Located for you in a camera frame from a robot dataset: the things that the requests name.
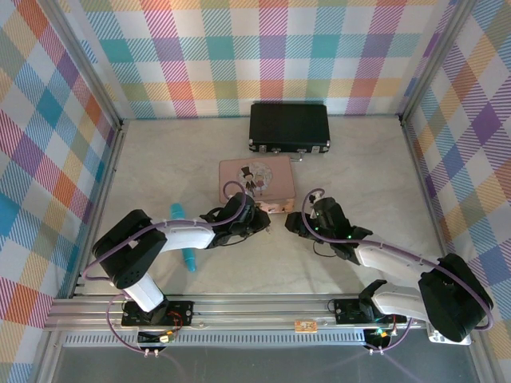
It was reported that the aluminium frame post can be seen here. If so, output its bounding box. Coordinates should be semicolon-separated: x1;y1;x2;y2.
398;0;480;120
50;0;125;128

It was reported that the black carrying case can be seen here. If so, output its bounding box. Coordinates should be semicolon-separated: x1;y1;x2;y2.
248;102;332;163

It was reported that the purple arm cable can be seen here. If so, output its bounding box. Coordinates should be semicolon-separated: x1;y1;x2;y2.
301;189;495;356
82;181;251;357

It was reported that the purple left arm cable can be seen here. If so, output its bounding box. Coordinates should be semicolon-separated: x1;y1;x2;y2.
82;181;251;357

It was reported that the slotted grey cable duct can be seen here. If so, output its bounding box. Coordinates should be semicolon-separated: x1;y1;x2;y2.
59;331;436;347

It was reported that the aluminium front frame rail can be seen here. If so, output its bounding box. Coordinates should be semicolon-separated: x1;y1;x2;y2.
43;294;484;333

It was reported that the teal plastic tube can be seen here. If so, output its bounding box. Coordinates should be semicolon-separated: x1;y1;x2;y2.
169;203;198;273

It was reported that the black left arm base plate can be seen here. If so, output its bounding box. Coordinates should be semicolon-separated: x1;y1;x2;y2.
121;299;196;329

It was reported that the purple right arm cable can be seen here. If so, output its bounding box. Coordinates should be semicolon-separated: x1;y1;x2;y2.
301;189;495;356

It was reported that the pink tin box with figures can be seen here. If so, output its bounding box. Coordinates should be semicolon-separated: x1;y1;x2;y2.
217;156;297;215

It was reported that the aluminium side rail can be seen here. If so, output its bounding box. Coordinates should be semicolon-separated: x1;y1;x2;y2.
398;113;451;259
69;119;129;298

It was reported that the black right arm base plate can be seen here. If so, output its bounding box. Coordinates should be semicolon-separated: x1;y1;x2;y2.
333;297;407;326

